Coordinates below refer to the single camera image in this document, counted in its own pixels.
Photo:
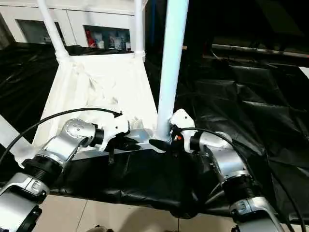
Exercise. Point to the black box with yellow label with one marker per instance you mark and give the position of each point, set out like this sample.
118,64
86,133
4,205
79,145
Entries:
198,24

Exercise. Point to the white bottle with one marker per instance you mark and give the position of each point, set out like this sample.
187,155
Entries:
100,43

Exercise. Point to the dark metal rail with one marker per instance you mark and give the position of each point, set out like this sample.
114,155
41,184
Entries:
253,49

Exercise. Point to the grey curtain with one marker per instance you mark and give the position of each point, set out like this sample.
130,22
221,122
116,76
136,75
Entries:
3,33

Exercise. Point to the white flat board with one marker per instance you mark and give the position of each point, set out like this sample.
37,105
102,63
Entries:
305,71

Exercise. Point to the white glass-door cabinet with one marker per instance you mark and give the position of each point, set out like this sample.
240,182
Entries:
72,17

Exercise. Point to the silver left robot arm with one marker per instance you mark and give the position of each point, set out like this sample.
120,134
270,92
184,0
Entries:
60,142

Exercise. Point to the red package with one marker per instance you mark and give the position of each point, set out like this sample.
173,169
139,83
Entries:
89,38

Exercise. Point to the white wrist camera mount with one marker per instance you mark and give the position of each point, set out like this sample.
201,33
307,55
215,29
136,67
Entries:
183,118
118,125

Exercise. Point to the white plastic table leg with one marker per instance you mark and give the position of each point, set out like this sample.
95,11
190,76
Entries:
10,135
171,60
138,26
53,31

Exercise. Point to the black left robot foot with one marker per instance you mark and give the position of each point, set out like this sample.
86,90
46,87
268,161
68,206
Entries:
99,228

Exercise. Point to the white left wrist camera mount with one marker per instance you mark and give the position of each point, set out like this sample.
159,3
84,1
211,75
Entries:
118,125

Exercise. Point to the black work mat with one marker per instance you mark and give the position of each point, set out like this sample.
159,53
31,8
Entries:
241,108

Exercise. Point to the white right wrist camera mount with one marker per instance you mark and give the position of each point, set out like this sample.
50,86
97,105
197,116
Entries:
183,118

